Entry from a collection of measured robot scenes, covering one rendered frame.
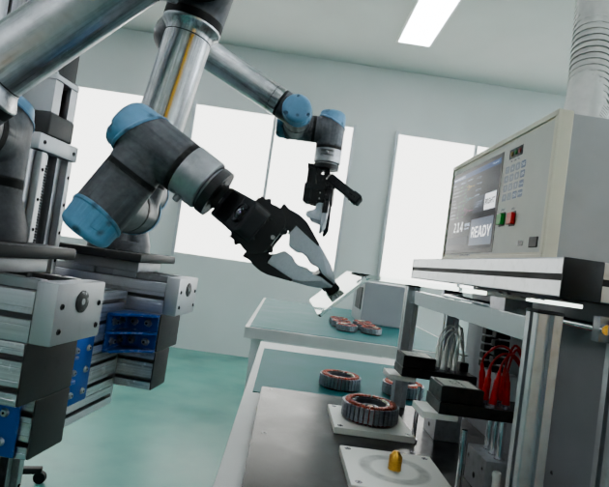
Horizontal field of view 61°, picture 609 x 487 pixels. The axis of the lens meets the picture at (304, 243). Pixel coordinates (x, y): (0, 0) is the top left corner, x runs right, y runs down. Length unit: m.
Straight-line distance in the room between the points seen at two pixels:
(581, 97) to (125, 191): 1.92
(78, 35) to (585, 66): 2.01
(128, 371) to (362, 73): 4.99
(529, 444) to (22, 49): 0.77
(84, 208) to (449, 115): 5.46
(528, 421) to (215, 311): 5.04
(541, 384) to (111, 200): 0.57
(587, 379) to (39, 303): 0.79
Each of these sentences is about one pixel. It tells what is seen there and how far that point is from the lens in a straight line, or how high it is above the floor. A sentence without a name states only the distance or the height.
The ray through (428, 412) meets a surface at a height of 0.88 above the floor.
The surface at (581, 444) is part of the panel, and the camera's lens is 0.88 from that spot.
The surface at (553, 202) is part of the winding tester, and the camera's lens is 0.75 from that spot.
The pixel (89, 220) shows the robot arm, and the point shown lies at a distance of 0.72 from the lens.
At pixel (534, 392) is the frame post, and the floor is 0.96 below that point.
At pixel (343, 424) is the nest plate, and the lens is 1.01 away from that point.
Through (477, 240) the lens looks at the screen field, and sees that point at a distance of 0.97.
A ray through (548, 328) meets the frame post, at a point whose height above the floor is 1.03.
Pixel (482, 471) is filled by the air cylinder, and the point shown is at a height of 0.81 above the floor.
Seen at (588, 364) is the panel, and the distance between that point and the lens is 0.87.
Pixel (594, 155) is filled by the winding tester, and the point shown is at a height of 1.27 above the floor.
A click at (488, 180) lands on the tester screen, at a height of 1.26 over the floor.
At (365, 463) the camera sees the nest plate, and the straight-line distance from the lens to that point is 0.85.
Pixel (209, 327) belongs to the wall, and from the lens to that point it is 5.60.
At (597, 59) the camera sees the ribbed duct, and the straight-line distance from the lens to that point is 2.45.
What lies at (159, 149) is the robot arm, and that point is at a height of 1.19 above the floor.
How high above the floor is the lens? 1.07
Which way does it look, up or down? 2 degrees up
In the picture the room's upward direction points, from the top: 8 degrees clockwise
